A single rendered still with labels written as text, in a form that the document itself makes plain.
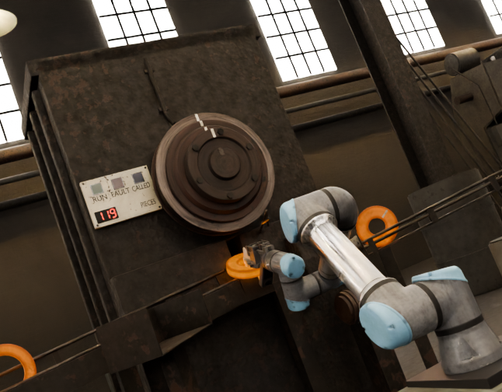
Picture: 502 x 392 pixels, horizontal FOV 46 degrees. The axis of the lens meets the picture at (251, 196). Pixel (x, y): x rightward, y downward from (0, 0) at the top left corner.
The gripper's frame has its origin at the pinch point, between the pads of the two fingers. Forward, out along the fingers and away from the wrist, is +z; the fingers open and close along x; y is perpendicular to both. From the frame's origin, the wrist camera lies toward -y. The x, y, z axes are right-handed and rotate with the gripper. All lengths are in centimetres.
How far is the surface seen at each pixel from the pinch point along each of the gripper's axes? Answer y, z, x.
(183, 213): 22.7, 4.4, 18.3
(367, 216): 4.0, -16.8, -45.6
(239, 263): -1.0, 0.9, 3.0
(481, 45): 52, 582, -825
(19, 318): -147, 591, 50
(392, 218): 2, -22, -52
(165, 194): 30.7, 7.2, 22.5
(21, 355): -4, -2, 83
